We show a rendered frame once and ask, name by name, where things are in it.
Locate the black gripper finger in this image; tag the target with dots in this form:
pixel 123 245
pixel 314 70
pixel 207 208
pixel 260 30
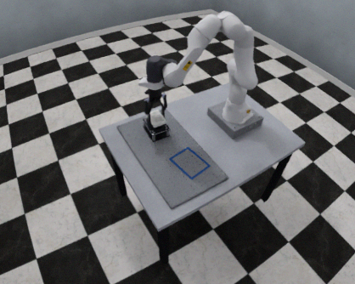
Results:
pixel 147 109
pixel 163 107

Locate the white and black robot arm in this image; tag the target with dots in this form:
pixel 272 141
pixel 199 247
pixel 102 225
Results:
pixel 241 69

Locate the black rectangular frame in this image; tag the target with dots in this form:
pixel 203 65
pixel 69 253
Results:
pixel 157 133

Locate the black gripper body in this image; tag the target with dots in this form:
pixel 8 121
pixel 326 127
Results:
pixel 154 93

